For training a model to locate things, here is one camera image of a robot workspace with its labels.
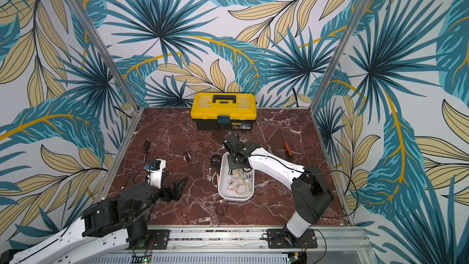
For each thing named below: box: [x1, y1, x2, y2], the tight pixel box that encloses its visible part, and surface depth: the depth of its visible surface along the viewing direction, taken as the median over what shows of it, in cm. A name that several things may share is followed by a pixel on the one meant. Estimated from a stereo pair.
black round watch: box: [210, 154, 223, 169], surface depth 97 cm
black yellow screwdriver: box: [142, 138, 151, 164], surface depth 102 cm
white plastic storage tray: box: [217, 151, 255, 202], surface depth 88 cm
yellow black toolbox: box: [190, 92, 258, 132], surface depth 100 cm
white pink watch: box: [223, 178, 237, 192], surface depth 88 cm
